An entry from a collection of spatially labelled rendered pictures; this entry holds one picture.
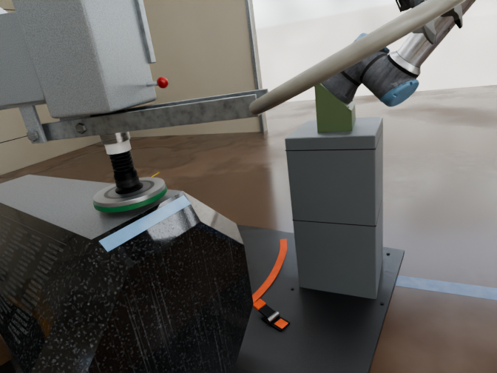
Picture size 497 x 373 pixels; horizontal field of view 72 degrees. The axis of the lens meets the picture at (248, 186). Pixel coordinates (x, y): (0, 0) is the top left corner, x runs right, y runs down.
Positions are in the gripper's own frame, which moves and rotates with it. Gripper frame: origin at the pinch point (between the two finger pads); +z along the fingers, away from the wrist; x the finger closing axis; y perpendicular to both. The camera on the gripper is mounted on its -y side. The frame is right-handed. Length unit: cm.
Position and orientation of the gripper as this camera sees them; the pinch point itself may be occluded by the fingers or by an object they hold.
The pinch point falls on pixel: (447, 29)
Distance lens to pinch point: 94.8
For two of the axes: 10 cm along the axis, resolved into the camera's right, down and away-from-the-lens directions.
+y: -1.6, -1.3, 9.8
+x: -8.6, 5.1, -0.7
